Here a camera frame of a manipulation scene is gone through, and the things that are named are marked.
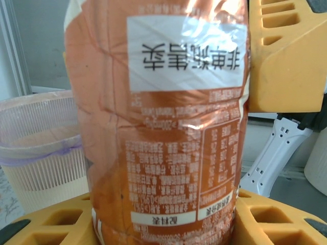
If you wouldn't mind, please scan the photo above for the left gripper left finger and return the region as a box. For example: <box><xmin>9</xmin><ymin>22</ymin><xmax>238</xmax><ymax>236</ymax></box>
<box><xmin>0</xmin><ymin>193</ymin><xmax>102</xmax><ymax>245</ymax></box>

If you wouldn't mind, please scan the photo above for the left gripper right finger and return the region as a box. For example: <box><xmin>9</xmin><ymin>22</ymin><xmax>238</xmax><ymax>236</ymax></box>
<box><xmin>231</xmin><ymin>188</ymin><xmax>327</xmax><ymax>245</ymax></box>

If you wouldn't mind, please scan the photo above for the beige mesh waste bin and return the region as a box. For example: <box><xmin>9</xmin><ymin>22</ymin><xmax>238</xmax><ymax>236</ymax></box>
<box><xmin>0</xmin><ymin>89</ymin><xmax>90</xmax><ymax>215</ymax></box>

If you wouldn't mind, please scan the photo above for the pink waste basket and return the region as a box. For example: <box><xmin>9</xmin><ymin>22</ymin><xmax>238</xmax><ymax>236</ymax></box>
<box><xmin>0</xmin><ymin>89</ymin><xmax>84</xmax><ymax>166</ymax></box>

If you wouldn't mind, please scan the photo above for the orange snack packet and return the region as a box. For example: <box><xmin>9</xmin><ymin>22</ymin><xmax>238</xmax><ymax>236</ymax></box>
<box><xmin>62</xmin><ymin>0</ymin><xmax>250</xmax><ymax>245</ymax></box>

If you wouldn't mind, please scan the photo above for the floral table cloth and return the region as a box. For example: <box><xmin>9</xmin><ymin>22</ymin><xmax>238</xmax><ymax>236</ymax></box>
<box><xmin>0</xmin><ymin>165</ymin><xmax>26</xmax><ymax>225</ymax></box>

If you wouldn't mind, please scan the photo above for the right aluminium frame post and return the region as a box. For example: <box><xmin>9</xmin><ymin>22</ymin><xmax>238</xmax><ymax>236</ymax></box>
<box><xmin>0</xmin><ymin>0</ymin><xmax>33</xmax><ymax>96</ymax></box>

